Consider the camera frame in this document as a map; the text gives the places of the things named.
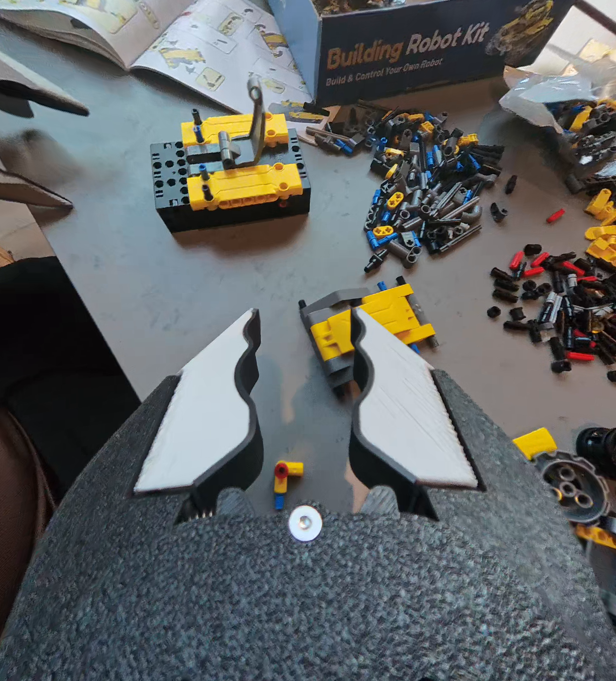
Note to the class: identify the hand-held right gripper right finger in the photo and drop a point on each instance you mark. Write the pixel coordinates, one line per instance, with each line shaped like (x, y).
(414, 426)

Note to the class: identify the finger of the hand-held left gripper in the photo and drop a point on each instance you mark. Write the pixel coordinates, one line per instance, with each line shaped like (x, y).
(10, 185)
(31, 96)

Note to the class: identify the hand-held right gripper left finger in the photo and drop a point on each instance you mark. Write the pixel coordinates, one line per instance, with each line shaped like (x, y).
(196, 436)

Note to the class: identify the small red pin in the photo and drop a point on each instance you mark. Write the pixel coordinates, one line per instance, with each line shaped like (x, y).
(280, 474)

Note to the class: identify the yellow connector with blue pin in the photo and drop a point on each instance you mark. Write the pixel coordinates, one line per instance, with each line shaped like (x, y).
(294, 468)

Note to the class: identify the yellow and grey brick assembly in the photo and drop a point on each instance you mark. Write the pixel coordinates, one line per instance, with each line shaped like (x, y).
(329, 330)

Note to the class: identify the grey desk with wooden edge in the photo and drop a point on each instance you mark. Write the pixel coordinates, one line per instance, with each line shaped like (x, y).
(127, 277)

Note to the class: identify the yellow curved panel piece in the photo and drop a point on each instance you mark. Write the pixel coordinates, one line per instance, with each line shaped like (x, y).
(534, 444)

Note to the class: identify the large grey wheel hub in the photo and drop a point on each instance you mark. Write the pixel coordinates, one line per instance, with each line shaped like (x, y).
(553, 500)

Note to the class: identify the instruction booklet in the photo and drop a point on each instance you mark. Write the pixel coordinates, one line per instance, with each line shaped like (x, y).
(212, 43)

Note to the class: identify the pile of black red pins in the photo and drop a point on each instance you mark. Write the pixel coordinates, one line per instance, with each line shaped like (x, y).
(574, 309)

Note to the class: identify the black and yellow brick block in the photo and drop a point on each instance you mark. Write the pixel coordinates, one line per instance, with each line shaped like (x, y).
(234, 186)

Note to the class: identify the black angled connector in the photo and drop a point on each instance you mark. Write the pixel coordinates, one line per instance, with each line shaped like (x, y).
(496, 212)

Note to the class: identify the pile of blue grey connectors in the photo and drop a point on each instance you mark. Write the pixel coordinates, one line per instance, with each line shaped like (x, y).
(425, 181)

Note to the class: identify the loose red pin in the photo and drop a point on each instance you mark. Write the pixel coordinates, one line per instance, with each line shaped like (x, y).
(555, 215)

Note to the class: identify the slim black connector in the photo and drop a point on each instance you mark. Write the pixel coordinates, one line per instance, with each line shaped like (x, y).
(510, 183)

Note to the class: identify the pile of yellow angled beams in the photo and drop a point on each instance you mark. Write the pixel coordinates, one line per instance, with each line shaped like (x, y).
(611, 229)

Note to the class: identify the clear plastic bag of parts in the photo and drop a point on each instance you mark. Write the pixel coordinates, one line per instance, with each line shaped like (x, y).
(564, 106)

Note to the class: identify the blue cardboard kit box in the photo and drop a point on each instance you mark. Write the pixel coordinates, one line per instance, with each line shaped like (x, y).
(414, 64)

